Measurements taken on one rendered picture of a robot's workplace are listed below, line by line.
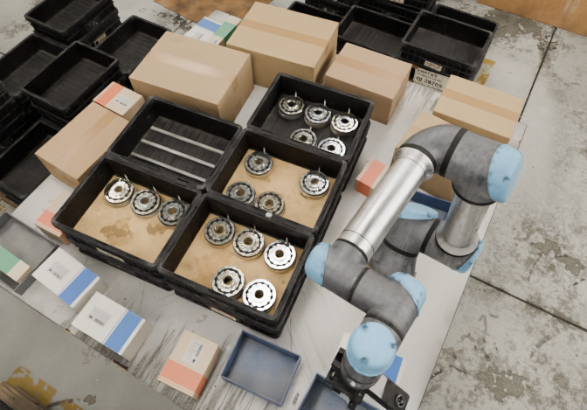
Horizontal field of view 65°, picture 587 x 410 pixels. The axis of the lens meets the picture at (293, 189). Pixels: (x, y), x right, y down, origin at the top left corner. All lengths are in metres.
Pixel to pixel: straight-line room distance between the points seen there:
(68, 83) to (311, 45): 1.34
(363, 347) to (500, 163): 0.48
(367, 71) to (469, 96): 0.42
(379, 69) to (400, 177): 1.07
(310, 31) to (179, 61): 0.57
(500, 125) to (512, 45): 1.82
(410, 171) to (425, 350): 0.77
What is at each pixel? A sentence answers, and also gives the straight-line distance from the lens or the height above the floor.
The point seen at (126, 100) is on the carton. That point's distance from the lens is 2.00.
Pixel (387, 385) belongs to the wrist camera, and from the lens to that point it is 0.98.
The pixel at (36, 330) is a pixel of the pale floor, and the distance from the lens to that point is 2.62.
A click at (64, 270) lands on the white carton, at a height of 0.79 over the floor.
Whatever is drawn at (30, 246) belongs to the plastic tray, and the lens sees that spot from 1.94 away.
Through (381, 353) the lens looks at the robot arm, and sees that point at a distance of 0.78.
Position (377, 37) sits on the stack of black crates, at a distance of 2.90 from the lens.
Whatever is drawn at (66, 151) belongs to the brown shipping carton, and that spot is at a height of 0.86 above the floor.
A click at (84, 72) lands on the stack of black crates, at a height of 0.49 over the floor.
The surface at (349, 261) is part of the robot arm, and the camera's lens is 0.86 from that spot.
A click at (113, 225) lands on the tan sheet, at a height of 0.83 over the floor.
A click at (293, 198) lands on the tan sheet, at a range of 1.62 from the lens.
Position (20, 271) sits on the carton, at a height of 0.76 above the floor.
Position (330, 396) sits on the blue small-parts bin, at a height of 1.07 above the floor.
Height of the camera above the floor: 2.22
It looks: 58 degrees down
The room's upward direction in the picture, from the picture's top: 1 degrees counter-clockwise
